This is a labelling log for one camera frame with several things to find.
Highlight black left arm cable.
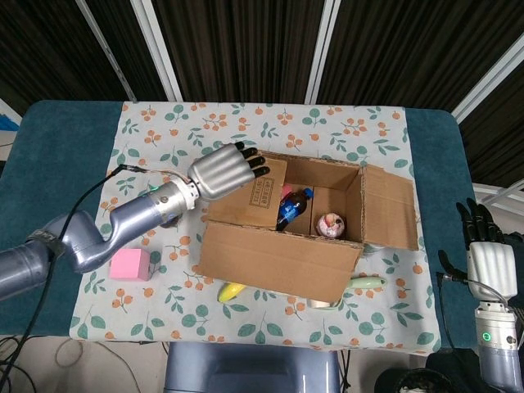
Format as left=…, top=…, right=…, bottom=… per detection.
left=0, top=163, right=189, bottom=393

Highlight green handled lint roller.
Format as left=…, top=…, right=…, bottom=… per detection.
left=306, top=276, right=387, bottom=311

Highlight brown cardboard box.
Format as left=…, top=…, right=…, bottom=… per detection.
left=192, top=150, right=421, bottom=303

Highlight cola bottle with blue label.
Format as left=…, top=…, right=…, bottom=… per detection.
left=276, top=187, right=315, bottom=233

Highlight thin grey frame rail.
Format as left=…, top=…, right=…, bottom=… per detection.
left=75, top=0, right=138, bottom=102

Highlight teal table cover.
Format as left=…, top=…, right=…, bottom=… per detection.
left=0, top=100, right=490, bottom=349

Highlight blue grey robot torso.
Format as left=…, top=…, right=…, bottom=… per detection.
left=163, top=342, right=343, bottom=393

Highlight pink foam block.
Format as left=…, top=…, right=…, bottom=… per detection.
left=109, top=248, right=151, bottom=282

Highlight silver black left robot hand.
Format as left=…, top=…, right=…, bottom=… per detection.
left=187, top=141, right=271, bottom=201

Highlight loose floor cables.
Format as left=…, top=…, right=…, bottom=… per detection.
left=0, top=335, right=165, bottom=393

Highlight blue white board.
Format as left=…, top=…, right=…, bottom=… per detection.
left=0, top=97, right=24, bottom=134

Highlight white frame post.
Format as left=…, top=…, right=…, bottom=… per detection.
left=305, top=0, right=341, bottom=106
left=452, top=61, right=524, bottom=124
left=130, top=0, right=183, bottom=102

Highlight pink round toy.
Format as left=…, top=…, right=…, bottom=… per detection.
left=317, top=211, right=347, bottom=239

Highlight yellow toy banana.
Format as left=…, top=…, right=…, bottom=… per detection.
left=216, top=282, right=247, bottom=305

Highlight black pleated curtain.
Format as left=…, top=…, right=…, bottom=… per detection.
left=0, top=0, right=524, bottom=185

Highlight black bin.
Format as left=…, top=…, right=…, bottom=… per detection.
left=378, top=366, right=455, bottom=393

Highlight white metal rack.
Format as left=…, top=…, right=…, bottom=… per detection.
left=472, top=182, right=524, bottom=206

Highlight floral leaf print tablecloth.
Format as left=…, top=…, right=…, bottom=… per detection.
left=68, top=101, right=443, bottom=355

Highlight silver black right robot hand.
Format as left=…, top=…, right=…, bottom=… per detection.
left=437, top=197, right=519, bottom=304

